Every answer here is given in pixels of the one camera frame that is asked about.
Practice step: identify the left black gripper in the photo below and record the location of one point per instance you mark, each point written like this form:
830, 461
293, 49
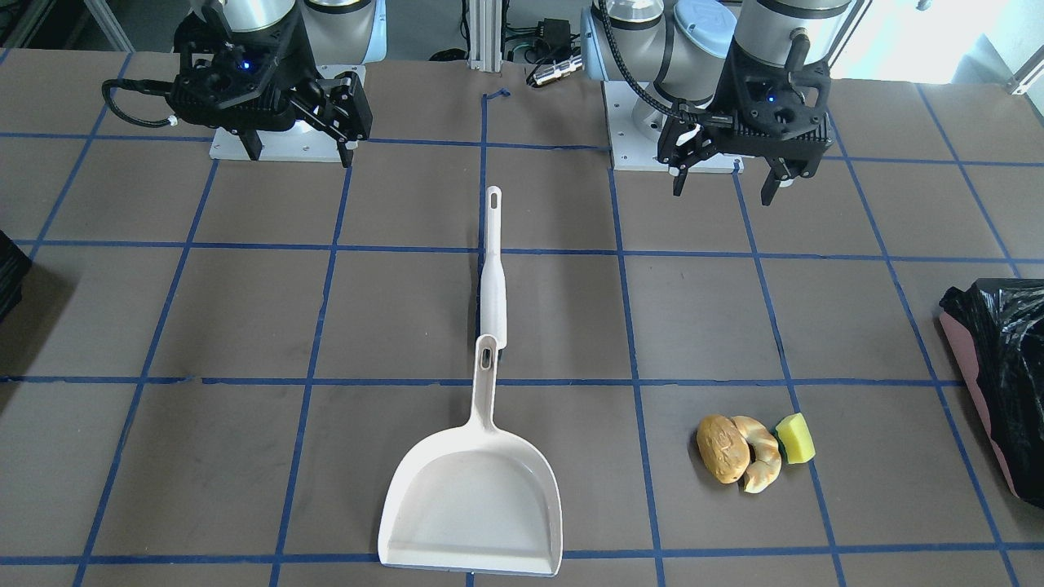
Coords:
728, 75

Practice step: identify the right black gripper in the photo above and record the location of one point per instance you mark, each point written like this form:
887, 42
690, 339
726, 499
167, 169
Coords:
300, 63

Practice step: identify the white hand brush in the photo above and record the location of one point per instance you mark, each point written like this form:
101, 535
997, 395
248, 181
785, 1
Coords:
493, 290

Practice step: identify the brown bread roll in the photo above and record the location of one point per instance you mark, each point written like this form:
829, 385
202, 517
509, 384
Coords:
722, 448

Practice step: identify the croissant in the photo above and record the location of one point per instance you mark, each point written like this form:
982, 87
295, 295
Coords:
766, 466

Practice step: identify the yellow green sponge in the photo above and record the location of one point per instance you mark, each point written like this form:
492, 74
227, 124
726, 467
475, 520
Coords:
795, 439

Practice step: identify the white dustpan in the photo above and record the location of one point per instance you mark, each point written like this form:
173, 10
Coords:
474, 498

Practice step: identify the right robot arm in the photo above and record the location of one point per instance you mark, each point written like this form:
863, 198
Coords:
339, 32

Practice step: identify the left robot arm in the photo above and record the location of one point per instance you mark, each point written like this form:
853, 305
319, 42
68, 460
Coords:
710, 81

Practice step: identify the bin with black bag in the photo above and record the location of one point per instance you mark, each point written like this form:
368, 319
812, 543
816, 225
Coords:
995, 332
15, 266

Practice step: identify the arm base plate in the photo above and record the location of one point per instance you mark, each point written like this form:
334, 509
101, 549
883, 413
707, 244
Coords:
291, 138
635, 128

